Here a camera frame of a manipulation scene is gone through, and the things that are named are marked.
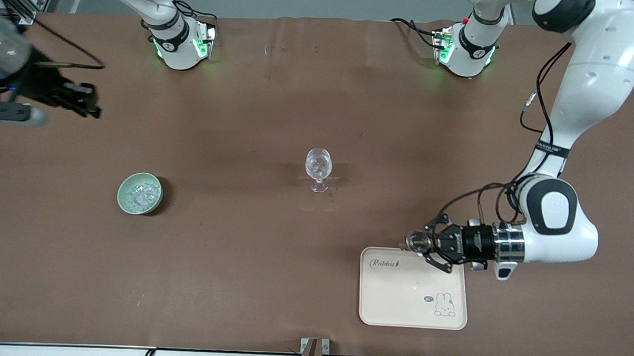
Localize steel cocktail jigger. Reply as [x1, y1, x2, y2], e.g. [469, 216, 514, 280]
[399, 230, 433, 255]

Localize clear ice cubes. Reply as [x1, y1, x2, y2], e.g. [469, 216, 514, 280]
[124, 181, 158, 211]

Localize clear wine glass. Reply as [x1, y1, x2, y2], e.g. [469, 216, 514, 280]
[304, 147, 333, 194]

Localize cream rabbit print tray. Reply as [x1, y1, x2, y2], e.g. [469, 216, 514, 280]
[358, 246, 471, 331]

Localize green ceramic bowl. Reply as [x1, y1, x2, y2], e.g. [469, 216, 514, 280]
[116, 172, 164, 216]

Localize brown table mat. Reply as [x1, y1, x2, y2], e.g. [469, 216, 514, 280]
[0, 5, 634, 356]

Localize black right arm base cable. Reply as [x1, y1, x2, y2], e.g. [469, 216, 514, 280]
[172, 2, 219, 38]

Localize black arm base cable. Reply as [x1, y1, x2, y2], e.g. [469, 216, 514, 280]
[172, 2, 219, 38]
[389, 17, 443, 48]

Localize grey metal table bracket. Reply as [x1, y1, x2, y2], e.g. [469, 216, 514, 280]
[299, 337, 330, 356]

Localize black left arm base cable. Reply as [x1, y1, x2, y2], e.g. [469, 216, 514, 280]
[389, 17, 443, 48]

